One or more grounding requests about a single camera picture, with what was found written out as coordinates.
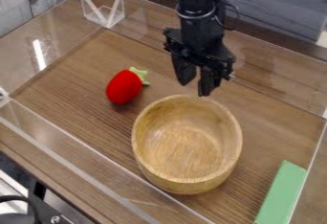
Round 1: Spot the clear acrylic corner bracket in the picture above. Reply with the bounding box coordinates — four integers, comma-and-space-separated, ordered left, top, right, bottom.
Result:
81, 0, 126, 29

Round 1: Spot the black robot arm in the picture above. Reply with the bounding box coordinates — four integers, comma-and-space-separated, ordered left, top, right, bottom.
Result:
163, 0, 237, 97

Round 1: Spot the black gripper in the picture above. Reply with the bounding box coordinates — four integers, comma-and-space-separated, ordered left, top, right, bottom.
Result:
163, 28, 237, 97

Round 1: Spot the wooden bowl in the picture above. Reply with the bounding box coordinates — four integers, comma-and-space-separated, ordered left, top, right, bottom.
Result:
133, 95, 244, 195

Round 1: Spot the red plush strawberry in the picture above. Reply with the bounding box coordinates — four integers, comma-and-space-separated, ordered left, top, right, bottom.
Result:
106, 67, 150, 104

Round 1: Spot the clear acrylic front panel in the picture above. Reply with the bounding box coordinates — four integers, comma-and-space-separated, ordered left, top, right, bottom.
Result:
0, 92, 214, 224

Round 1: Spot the green rectangular block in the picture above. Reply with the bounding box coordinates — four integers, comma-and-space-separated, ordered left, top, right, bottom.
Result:
253, 161, 308, 224

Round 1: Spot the black cable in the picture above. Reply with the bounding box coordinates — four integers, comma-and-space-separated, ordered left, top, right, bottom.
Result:
0, 195, 41, 224

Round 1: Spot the black metal table bracket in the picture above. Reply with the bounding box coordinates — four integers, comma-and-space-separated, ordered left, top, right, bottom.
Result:
29, 180, 74, 224

